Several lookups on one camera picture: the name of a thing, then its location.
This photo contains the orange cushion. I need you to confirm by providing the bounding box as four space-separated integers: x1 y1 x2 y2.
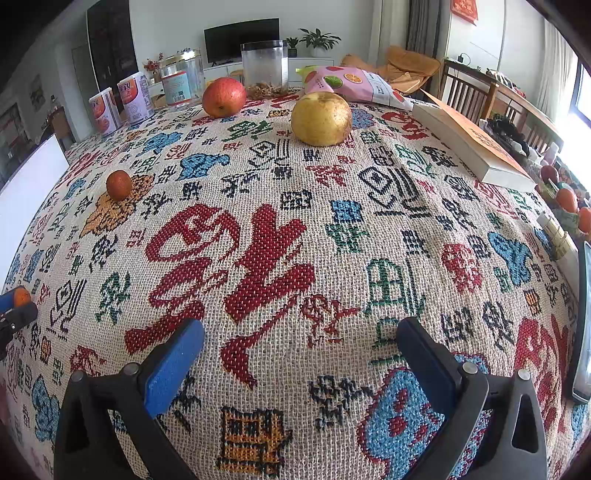
341 45 441 100

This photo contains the printed woven tablecloth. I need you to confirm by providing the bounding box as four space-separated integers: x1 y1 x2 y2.
0 90 588 480

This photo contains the black bag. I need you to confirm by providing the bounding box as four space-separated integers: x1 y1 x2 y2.
485 114 532 155

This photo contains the clear container black lid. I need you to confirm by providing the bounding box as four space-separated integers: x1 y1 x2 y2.
241 40 289 99

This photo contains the white striped box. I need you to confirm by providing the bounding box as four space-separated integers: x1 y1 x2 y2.
537 215 579 261

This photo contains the thick book orange cover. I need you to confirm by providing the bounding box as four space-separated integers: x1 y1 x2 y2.
412 89 539 193

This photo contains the white and pink can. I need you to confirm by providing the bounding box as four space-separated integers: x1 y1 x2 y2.
117 72 151 124
89 87 122 137

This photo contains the red wall hanging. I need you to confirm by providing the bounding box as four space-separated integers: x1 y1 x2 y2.
450 0 478 25

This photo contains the grey curtain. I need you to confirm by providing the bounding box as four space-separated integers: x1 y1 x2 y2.
406 0 444 56

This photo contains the black television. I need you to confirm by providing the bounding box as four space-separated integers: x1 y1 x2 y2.
204 18 280 64

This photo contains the black cabinet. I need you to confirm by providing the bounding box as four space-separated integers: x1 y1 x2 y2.
87 0 132 90

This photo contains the small reddish-brown fruit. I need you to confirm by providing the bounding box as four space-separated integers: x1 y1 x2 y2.
106 170 134 202

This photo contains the green potted plant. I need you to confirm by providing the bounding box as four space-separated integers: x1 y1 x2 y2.
298 28 341 58

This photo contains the pink snack bag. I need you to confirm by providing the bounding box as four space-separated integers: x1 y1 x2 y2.
295 65 414 112

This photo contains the white board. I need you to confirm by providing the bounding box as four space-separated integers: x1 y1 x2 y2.
0 134 70 287

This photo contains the white television cabinet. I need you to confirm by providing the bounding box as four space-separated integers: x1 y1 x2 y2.
203 56 334 85

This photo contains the wall picture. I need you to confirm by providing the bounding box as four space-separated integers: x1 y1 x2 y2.
28 74 47 112

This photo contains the large yellow pear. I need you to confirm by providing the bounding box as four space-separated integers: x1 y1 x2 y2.
291 91 353 147

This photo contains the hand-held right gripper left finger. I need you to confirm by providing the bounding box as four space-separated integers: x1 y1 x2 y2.
53 318 205 480

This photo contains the tall clear jar gold lid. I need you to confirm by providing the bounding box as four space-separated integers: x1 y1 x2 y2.
165 48 206 106

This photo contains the wooden chair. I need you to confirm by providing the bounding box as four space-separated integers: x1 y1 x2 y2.
438 58 499 123
494 83 566 158

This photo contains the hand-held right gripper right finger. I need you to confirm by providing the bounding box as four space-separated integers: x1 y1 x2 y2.
396 316 548 480

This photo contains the orange fruit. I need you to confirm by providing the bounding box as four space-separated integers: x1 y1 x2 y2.
555 187 579 214

